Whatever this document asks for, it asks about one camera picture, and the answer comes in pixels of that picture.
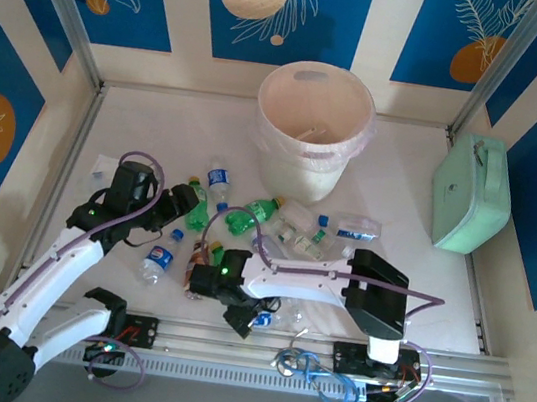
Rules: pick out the tall clear bottle blue label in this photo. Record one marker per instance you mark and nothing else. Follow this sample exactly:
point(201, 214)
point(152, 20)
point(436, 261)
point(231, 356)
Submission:
point(267, 246)

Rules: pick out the green soda bottle yellow cap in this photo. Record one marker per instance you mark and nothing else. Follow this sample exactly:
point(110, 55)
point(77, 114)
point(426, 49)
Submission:
point(216, 254)
point(197, 218)
point(246, 218)

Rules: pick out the small clear plastic packet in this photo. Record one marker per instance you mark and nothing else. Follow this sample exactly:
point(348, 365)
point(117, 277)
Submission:
point(104, 169)

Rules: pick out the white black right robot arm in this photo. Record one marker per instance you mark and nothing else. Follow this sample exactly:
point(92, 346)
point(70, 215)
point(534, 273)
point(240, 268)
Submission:
point(296, 286)

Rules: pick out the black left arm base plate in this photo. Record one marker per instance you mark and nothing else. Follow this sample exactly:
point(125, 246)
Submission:
point(143, 331)

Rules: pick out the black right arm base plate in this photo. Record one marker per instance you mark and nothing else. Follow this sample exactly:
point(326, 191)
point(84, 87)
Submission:
point(346, 356)

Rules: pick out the white ribbed plastic bin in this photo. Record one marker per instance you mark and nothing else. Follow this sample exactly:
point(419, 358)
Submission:
point(314, 96)

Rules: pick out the mint green zip case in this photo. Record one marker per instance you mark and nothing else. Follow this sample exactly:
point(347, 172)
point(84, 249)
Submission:
point(475, 201)

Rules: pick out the clear bottle green white label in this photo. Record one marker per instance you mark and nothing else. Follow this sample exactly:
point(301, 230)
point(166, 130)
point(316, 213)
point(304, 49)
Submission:
point(299, 213)
point(307, 247)
point(284, 236)

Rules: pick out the clear plastic bin liner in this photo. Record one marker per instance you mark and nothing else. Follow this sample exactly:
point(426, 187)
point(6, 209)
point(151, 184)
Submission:
point(258, 134)

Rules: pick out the aluminium front rail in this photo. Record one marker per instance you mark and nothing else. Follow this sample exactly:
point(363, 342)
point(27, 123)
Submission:
point(227, 344)

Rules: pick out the small clear bottle blue cap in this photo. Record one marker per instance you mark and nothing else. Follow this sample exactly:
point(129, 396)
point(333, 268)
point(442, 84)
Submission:
point(218, 177)

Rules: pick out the clear cola bottle blue cap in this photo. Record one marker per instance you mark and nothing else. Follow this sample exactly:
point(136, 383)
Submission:
point(159, 258)

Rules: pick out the orange brown tea bottle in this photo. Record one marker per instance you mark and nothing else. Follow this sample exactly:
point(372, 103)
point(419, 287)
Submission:
point(197, 251)

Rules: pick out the clear bottle thin blue label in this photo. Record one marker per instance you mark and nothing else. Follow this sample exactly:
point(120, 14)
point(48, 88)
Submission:
point(355, 226)

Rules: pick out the crushed clear bottle blue label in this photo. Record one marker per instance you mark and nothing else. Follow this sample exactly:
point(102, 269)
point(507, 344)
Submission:
point(263, 320)

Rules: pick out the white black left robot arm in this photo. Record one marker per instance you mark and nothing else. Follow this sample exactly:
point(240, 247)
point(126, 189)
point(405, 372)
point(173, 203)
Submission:
point(56, 270)

